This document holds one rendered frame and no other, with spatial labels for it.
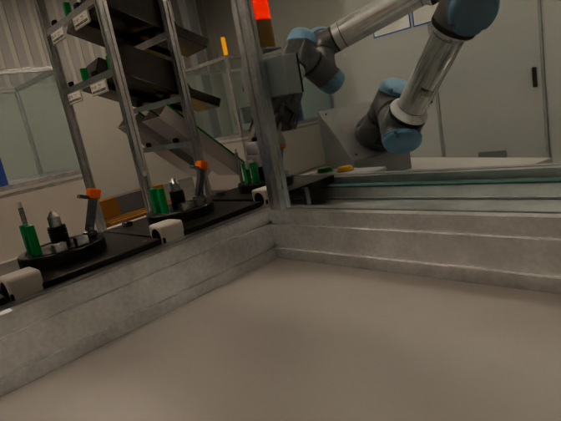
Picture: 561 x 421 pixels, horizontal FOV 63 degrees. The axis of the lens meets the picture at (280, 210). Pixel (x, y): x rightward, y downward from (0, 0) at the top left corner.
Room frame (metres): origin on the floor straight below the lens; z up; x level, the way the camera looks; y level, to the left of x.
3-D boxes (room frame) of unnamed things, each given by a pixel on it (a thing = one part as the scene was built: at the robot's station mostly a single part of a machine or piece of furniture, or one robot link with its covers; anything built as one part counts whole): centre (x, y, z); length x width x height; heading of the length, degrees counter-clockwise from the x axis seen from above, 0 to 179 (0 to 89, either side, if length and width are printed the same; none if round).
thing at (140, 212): (6.56, 2.07, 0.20); 1.20 x 0.80 x 0.41; 136
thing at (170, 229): (0.94, 0.21, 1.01); 0.24 x 0.24 x 0.13; 44
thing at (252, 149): (1.11, 0.03, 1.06); 0.08 x 0.04 x 0.07; 134
